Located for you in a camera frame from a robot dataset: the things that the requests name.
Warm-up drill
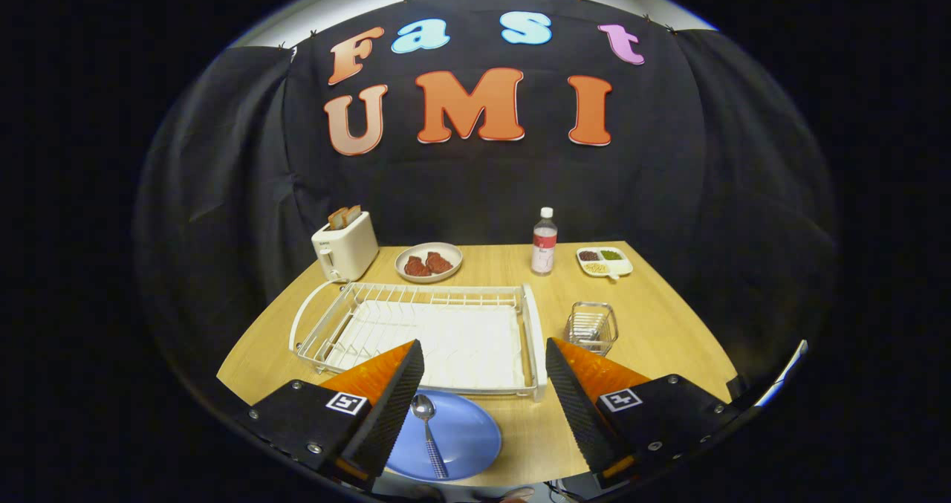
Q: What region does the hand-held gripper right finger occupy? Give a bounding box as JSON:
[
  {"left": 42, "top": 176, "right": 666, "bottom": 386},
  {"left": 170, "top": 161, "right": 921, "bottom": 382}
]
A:
[{"left": 545, "top": 337, "right": 744, "bottom": 489}]

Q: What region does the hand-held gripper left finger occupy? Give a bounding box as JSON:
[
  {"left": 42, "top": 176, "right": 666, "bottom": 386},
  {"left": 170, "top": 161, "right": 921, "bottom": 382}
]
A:
[{"left": 232, "top": 340, "right": 426, "bottom": 493}]

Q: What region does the metal spoon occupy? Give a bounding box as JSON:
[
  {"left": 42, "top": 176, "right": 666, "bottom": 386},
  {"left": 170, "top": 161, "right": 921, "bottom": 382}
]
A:
[{"left": 411, "top": 394, "right": 449, "bottom": 480}]

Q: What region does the metal wire basket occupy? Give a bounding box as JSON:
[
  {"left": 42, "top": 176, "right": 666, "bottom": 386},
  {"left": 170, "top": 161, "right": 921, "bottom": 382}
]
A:
[{"left": 564, "top": 302, "right": 620, "bottom": 357}]

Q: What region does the blue plate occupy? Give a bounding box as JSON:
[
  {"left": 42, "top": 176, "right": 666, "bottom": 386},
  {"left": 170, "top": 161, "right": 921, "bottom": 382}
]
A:
[{"left": 385, "top": 390, "right": 503, "bottom": 481}]

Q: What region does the white dish rack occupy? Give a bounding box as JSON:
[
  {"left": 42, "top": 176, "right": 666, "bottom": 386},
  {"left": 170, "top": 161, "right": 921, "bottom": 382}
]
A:
[{"left": 296, "top": 282, "right": 549, "bottom": 402}]

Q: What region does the white divided dish with beans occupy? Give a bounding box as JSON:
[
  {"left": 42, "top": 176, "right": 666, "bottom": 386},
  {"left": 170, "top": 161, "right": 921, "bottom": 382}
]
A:
[{"left": 576, "top": 246, "right": 634, "bottom": 280}]

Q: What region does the beige plate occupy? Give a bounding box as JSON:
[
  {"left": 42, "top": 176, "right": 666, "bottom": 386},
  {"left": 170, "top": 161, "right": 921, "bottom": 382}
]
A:
[{"left": 395, "top": 241, "right": 464, "bottom": 284}]

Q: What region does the cream toaster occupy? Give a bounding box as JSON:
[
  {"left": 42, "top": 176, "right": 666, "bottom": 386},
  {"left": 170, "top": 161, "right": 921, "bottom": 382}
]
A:
[{"left": 311, "top": 211, "right": 380, "bottom": 283}]

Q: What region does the clear water bottle red label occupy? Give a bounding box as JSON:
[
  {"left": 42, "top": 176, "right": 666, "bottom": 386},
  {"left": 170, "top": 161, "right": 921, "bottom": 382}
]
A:
[{"left": 530, "top": 207, "right": 558, "bottom": 276}]

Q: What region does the black backdrop cloth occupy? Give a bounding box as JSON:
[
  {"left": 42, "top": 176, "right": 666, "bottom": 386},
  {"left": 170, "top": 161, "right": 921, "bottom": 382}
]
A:
[{"left": 134, "top": 0, "right": 837, "bottom": 407}]

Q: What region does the white toaster cable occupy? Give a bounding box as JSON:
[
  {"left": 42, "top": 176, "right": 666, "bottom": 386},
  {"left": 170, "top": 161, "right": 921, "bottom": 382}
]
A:
[{"left": 288, "top": 279, "right": 350, "bottom": 351}]

